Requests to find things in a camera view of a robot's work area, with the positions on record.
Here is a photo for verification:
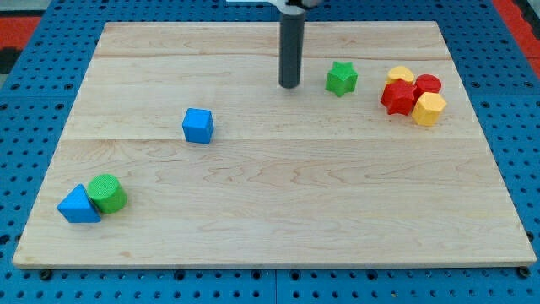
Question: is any blue triangle block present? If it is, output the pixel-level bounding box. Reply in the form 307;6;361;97
57;184;101;224

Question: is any yellow heart block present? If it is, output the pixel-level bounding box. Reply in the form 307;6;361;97
386;65;415;84

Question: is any yellow hexagon block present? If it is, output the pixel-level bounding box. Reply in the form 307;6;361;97
412;92;447;127

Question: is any light wooden board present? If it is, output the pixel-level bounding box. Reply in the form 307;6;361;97
13;21;537;269

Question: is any blue cube block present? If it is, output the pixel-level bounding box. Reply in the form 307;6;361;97
182;108;214;144

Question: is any red star block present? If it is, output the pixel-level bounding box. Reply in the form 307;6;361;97
381;79;416;116

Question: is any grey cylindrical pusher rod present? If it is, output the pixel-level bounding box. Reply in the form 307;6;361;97
278;9;305;89

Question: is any green cylinder block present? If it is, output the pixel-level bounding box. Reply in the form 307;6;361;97
87;174;127;214

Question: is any green star block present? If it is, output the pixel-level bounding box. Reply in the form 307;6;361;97
325;61;358;97

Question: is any red cylinder block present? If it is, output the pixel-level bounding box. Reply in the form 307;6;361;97
413;74;442;100

